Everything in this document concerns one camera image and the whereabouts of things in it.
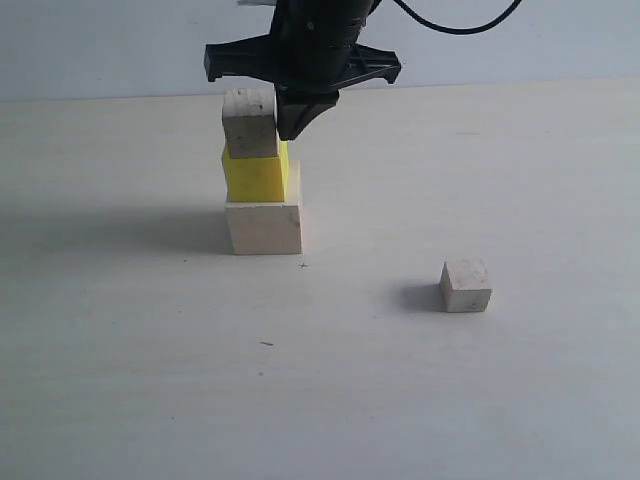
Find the yellow painted wooden cube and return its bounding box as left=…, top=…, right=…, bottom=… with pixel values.
left=221, top=141, right=290, bottom=203

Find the large natural wooden cube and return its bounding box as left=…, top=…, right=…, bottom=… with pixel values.
left=225, top=160, right=303, bottom=255

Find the small wooden cube with marks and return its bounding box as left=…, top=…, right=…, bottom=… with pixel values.
left=221, top=87, right=280, bottom=159

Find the small pale wooden cube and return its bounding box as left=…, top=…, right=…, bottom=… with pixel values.
left=439, top=259, right=493, bottom=313

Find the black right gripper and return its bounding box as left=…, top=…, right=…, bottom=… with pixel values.
left=204, top=0, right=401, bottom=141

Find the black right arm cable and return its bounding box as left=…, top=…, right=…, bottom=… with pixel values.
left=392, top=0, right=524, bottom=36

